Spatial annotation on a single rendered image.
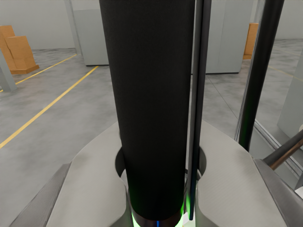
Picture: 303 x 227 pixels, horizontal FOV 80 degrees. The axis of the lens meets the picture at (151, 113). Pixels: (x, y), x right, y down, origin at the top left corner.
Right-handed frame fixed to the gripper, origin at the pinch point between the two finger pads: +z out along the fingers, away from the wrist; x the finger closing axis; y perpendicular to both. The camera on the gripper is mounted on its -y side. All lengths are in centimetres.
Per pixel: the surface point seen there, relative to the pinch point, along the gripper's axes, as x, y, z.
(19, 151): -210, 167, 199
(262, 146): 70, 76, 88
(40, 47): -753, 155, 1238
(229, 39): 207, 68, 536
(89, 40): -242, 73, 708
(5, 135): -263, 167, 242
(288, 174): 70, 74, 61
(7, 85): -407, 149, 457
